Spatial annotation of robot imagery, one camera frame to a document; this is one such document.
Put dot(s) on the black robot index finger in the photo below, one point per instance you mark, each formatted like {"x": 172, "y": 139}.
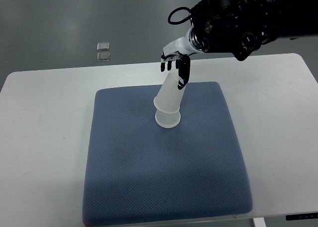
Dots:
{"x": 177, "y": 60}

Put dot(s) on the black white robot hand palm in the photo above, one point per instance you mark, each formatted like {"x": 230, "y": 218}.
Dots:
{"x": 184, "y": 45}

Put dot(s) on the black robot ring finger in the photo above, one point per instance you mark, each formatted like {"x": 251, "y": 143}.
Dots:
{"x": 162, "y": 63}

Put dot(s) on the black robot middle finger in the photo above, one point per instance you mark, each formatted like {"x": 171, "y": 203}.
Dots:
{"x": 169, "y": 63}

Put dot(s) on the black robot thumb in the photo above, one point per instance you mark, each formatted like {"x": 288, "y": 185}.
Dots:
{"x": 183, "y": 72}

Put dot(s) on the white paper cup carried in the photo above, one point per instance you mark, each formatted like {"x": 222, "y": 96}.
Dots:
{"x": 169, "y": 97}

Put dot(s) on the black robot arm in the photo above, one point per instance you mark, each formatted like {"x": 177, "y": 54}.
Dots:
{"x": 239, "y": 27}

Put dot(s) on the white paper cup on mat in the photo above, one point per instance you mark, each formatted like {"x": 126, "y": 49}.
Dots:
{"x": 167, "y": 120}

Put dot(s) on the lower metal floor plate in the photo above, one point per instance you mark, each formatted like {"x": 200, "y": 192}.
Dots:
{"x": 103, "y": 56}

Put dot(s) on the metal floor plate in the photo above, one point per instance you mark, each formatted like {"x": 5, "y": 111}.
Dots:
{"x": 103, "y": 46}
{"x": 103, "y": 56}

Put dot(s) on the upper metal floor plate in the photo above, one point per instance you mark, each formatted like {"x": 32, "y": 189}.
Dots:
{"x": 103, "y": 46}

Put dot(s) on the blue textured cushion mat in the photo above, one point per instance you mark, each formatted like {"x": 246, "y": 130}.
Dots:
{"x": 140, "y": 172}

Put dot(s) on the white table leg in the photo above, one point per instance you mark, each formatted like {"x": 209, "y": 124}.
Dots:
{"x": 259, "y": 222}

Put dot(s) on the black table control panel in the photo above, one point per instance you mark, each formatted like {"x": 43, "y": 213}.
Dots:
{"x": 307, "y": 216}

